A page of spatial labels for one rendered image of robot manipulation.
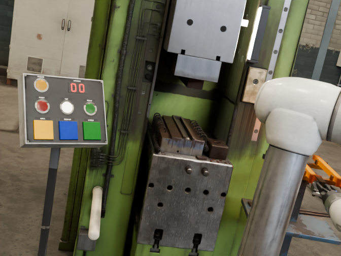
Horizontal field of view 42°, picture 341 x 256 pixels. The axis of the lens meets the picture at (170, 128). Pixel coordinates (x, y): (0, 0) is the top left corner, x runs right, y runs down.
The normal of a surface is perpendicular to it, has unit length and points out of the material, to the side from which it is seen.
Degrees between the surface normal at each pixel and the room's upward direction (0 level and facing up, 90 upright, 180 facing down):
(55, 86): 60
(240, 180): 90
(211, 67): 90
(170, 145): 90
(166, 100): 90
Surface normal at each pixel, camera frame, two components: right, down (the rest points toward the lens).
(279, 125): -0.63, 0.04
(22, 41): 0.13, 0.26
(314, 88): -0.17, -0.65
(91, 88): 0.54, -0.22
